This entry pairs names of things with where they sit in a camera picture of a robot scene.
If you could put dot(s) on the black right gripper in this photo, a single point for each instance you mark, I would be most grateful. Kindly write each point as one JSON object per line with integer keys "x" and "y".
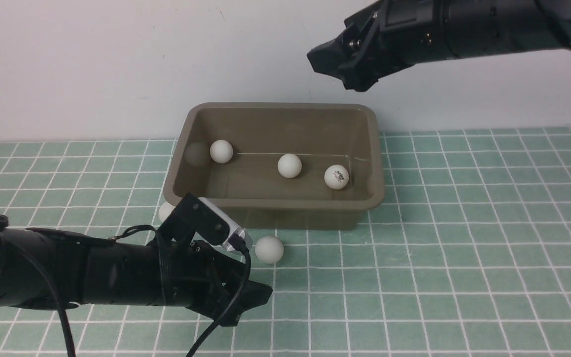
{"x": 407, "y": 33}

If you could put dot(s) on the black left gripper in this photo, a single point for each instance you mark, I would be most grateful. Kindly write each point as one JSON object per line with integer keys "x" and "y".
{"x": 205, "y": 281}

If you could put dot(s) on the white ping-pong ball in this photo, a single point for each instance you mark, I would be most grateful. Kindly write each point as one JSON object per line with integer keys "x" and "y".
{"x": 221, "y": 151}
{"x": 289, "y": 165}
{"x": 336, "y": 177}
{"x": 269, "y": 249}
{"x": 164, "y": 211}

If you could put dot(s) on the olive green plastic bin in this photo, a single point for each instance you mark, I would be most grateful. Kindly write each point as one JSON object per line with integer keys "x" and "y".
{"x": 250, "y": 189}

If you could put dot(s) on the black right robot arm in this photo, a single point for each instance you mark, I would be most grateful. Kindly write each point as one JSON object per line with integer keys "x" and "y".
{"x": 479, "y": 28}

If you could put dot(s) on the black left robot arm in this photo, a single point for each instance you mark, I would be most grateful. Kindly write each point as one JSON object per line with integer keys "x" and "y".
{"x": 105, "y": 271}

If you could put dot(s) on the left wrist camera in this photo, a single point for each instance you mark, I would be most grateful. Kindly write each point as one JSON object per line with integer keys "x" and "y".
{"x": 198, "y": 215}

